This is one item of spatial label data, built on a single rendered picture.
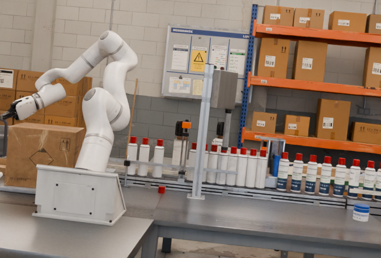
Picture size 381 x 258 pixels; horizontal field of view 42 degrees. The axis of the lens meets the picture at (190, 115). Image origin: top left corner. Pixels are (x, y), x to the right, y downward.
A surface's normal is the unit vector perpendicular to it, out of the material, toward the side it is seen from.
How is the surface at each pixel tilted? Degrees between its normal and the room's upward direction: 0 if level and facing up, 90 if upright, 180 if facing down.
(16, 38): 90
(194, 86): 90
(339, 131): 91
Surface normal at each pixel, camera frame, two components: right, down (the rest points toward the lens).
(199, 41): -0.11, 0.04
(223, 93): 0.80, 0.11
